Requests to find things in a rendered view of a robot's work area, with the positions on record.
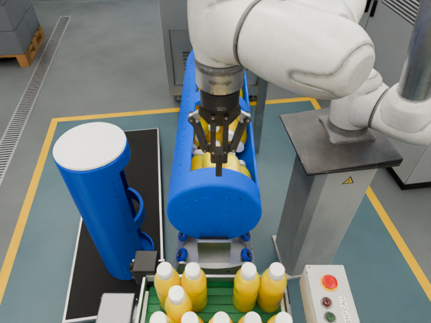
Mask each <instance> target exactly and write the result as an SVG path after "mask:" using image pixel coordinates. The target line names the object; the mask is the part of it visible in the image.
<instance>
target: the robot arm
mask: <svg viewBox="0 0 431 323"><path fill-rule="evenodd" d="M365 7H366V0H285V1H279V0H188V1H187V16H188V25H189V36H190V42H191V44H192V47H193V50H194V63H195V73H196V84H197V86H198V87H199V88H200V105H199V106H198V110H196V111H195V112H193V111H190V112H189V116H188V122H189V123H190V124H191V125H192V126H193V128H194V130H195V133H196V136H197V138H198V141H199V144H200V146H201V150H202V151H203V152H204V153H206V152H209V153H210V162H211V163H215V176H216V177H218V176H219V177H222V170H223V163H227V162H228V153H229V152H232V153H235V152H236V150H237V148H238V145H239V142H240V141H241V138H242V135H243V133H244V130H245V128H246V126H247V125H248V124H249V123H250V122H251V114H250V112H249V111H246V112H244V111H242V110H241V106H240V104H239V96H240V89H241V88H242V86H243V84H244V83H243V81H244V73H245V68H247V69H248V70H250V71H251V72H253V73H254V74H256V75H257V76H258V77H260V78H262V79H264V80H266V81H268V82H270V83H272V84H274V85H276V86H278V87H280V88H283V89H286V90H288V91H290V92H293V93H295V94H299V95H302V96H305V97H310V98H313V99H322V100H331V103H330V113H329V115H322V116H320V117H319V122H320V123H322V125H323V127H324V129H325V131H326V134H327V135H328V137H329V143H330V145H339V144H348V143H355V142H374V141H375V140H376V136H375V135H374V134H372V132H371V130H370V129H369V128H372V129H374V130H376V131H377V132H379V133H381V134H383V135H386V136H388V137H391V138H393V139H395V140H399V141H401V142H404V143H406V144H412V145H431V0H420V3H419V8H418V12H417V15H416V20H415V23H414V27H413V30H412V35H411V38H410V42H409V47H408V50H407V55H406V58H405V62H404V65H403V70H402V73H401V78H400V82H399V83H397V84H395V85H394V86H393V87H392V88H389V87H388V86H387V85H386V84H385V83H383V82H382V77H381V75H380V74H379V73H378V71H376V70H375V69H373V66H374V62H375V47H374V44H373V42H372V41H371V39H370V37H369V36H368V34H367V33H366V32H365V31H364V29H363V28H362V27H361V26H359V25H358V23H359V21H360V19H361V18H362V15H363V13H364V10H365ZM200 116H201V117H202V118H203V119H204V120H205V121H206V122H207V123H208V124H209V125H210V144H208V142H207V139H206V136H205V133H204V131H203V128H202V125H201V122H200ZM237 117H239V121H238V124H237V127H236V129H235V133H234V134H233V138H232V141H231V143H230V144H228V132H229V125H230V124H231V123H232V122H233V121H234V120H235V119H236V118H237ZM217 126H222V127H223V146H216V127H217Z"/></svg>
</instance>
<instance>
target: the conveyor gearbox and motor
mask: <svg viewBox="0 0 431 323"><path fill-rule="evenodd" d="M137 306H138V299H137V296H136V294H135V293H104V294H103V295H102V296H101V303H100V305H99V311H98V314H97V318H96V323H128V322H135V318H136V314H137Z"/></svg>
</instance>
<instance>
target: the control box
mask: <svg viewBox="0 0 431 323"><path fill-rule="evenodd" d="M327 274H329V275H332V276H333V277H335V278H336V280H337V286H336V287H335V288H333V289H329V288H327V287H326V286H325V285H324V284H323V277H324V276H325V275H327ZM299 284H300V290H301V297H302V301H303V307H304V312H305V318H306V323H330V322H328V321H327V320H326V317H325V316H326V314H327V313H329V312H330V313H333V314H334V315H335V321H334V322H333V323H360V321H359V317H358V314H357V311H356V307H355V303H354V301H353V297H352V294H351V290H350V286H349V283H348V279H347V277H346V273H345V270H344V266H343V265H306V266H305V269H304V271H303V274H302V275H301V278H300V281H299ZM325 297H327V298H329V299H330V300H331V301H332V305H331V307H325V306H324V305H323V303H322V300H323V299H324V298H325ZM343 297H344V298H343ZM340 298H343V299H340ZM341 301H345V302H341ZM342 303H343V304H344V305H343V304H342ZM342 307H343V308H342ZM344 309H346V310H344ZM344 312H345V313H344ZM345 315H348V316H345ZM346 318H347V319H346ZM347 321H348V322H347ZM349 321H350V322H349Z"/></svg>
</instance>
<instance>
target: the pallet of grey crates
mask: <svg viewBox="0 0 431 323"><path fill-rule="evenodd" d="M44 37H45V34H44V31H43V29H42V26H41V25H40V23H39V21H38V18H37V15H36V13H35V10H34V8H33V5H32V4H31V1H30V0H0V58H13V57H16V58H17V60H18V62H19V65H20V66H21V67H30V65H31V63H32V61H33V59H34V57H35V55H36V53H37V51H38V49H39V47H40V45H41V43H42V41H43V39H44Z"/></svg>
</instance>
